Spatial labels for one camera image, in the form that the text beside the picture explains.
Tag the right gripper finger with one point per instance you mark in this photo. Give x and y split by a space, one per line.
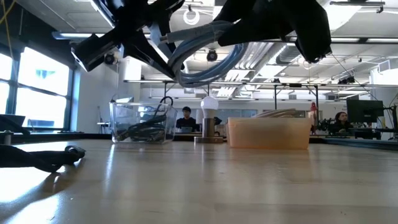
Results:
242 11
255 31

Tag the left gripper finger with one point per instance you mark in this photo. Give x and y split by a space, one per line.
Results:
163 34
146 49

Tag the clear plastic bin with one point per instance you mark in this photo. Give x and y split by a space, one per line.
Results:
118 124

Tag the tall red object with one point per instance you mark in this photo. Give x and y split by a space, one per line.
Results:
313 109

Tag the person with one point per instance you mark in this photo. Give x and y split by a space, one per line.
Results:
186 123
340 119

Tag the white bulb metal lamp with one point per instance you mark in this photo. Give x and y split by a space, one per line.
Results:
209 127

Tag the black computer monitor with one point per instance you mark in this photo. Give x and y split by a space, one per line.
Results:
365 110

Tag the orange plastic bin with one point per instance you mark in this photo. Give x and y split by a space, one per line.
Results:
267 133

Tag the large bright window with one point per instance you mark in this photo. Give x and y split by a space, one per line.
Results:
40 77

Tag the black overhead camera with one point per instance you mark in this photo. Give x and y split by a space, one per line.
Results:
212 55

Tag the black background workstation frame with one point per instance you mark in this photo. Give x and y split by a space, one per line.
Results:
275 96

